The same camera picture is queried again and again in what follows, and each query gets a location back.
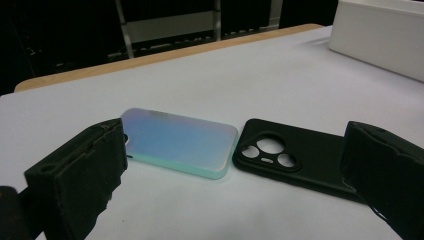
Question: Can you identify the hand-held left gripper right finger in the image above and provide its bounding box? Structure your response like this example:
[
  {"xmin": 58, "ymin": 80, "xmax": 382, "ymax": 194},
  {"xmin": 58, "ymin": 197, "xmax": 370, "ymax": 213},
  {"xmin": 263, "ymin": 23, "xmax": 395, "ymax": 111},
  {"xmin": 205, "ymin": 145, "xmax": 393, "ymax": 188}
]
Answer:
[{"xmin": 339, "ymin": 120, "xmax": 424, "ymax": 240}]

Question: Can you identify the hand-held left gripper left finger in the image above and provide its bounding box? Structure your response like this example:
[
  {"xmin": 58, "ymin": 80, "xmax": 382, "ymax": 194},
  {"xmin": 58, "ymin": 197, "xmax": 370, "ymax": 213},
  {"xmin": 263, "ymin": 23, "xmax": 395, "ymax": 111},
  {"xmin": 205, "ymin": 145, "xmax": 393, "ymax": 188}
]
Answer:
[{"xmin": 23, "ymin": 117, "xmax": 129, "ymax": 240}]

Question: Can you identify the black phone case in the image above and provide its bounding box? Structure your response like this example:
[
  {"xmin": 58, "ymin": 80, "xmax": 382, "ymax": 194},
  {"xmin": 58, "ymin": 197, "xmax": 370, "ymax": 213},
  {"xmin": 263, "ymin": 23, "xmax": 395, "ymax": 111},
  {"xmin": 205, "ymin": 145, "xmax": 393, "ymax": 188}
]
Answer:
[{"xmin": 232, "ymin": 118, "xmax": 368, "ymax": 204}]

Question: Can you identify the iridescent blue phone case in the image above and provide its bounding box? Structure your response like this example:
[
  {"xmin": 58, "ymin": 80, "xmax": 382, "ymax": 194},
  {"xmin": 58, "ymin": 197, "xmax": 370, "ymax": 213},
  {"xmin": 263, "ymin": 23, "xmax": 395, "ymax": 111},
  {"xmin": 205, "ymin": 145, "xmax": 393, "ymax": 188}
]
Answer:
[{"xmin": 119, "ymin": 107, "xmax": 240, "ymax": 181}]

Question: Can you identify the translucent white plastic container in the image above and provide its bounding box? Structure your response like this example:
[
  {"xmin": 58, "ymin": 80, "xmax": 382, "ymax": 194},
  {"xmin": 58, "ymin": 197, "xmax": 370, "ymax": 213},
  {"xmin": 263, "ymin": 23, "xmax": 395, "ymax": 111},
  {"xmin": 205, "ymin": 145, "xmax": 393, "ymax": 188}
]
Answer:
[{"xmin": 328, "ymin": 0, "xmax": 424, "ymax": 84}]

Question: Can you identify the white metal stand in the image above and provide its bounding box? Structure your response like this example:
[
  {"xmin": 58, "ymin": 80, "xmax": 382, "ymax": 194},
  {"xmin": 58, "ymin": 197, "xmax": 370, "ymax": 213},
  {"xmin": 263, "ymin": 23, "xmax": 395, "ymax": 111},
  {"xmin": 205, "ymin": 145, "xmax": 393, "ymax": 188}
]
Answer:
[{"xmin": 114, "ymin": 0, "xmax": 224, "ymax": 60}]

